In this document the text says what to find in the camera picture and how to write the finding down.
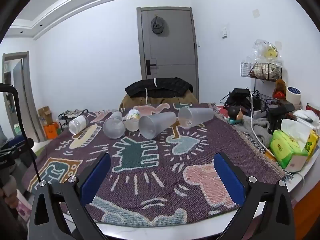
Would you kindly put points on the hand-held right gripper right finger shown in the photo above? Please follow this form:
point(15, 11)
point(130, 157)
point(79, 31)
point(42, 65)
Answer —
point(228, 180)

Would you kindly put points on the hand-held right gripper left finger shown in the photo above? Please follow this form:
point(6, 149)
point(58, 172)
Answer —
point(96, 177)

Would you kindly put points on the small frosted plastic cup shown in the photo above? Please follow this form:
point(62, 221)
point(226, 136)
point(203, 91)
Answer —
point(114, 127)

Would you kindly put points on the white cup with dark lid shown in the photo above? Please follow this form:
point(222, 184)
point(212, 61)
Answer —
point(78, 124)

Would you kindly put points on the clear cup with yellow label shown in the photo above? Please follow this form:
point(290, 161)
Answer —
point(132, 120)

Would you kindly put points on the wide frosted plastic cup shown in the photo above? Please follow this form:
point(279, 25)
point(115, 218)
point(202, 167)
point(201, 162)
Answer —
point(195, 117)

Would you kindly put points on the large frosted plastic cup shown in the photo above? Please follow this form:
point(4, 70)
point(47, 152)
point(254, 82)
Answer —
point(156, 125)

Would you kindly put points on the person's left hand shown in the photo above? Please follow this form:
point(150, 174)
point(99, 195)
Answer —
point(11, 197)

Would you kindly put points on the orange box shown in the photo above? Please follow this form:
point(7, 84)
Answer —
point(51, 131)

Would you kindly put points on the cardboard box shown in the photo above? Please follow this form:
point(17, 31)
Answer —
point(45, 115)

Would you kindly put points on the grey cloth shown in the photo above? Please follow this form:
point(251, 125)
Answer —
point(255, 130)

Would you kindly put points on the pink packet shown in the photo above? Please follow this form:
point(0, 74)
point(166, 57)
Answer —
point(23, 208)

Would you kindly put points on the printed woven blanket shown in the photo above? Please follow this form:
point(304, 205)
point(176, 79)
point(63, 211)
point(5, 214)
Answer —
point(160, 180)

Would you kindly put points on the green tissue pack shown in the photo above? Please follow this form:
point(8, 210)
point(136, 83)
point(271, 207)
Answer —
point(285, 147)

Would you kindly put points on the cartoon doll figure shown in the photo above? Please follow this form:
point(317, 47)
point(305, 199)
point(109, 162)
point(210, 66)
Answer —
point(235, 115)

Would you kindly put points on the shoe rack with shoes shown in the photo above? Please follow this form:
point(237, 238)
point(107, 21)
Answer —
point(72, 113)

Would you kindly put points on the black desk gadget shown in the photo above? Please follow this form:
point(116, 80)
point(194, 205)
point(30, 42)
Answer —
point(277, 116)

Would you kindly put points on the brown chair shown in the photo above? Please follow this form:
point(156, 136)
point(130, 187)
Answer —
point(132, 102)

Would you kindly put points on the black electronic device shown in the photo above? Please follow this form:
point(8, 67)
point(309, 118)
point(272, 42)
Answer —
point(237, 96)

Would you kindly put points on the yellow tissue box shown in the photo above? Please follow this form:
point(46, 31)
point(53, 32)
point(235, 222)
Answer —
point(312, 140)

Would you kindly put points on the white plastic bag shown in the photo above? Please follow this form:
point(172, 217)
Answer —
point(306, 115)

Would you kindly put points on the brown plush toy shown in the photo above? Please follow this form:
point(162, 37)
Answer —
point(280, 88)

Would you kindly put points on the white tape roll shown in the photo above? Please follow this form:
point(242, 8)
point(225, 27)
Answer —
point(294, 94)

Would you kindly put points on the black jacket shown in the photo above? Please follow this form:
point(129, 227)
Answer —
point(160, 86)

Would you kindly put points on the clear plastic bag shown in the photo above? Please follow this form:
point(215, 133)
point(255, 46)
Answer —
point(267, 51)

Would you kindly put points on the grey door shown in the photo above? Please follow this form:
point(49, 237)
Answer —
point(172, 55)

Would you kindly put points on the grey hat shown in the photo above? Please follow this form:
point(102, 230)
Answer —
point(157, 25)

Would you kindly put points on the grey open doorway frame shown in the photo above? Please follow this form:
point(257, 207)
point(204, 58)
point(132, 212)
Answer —
point(27, 92)

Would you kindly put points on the white light switch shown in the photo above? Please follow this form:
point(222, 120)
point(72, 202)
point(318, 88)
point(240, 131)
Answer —
point(224, 32)

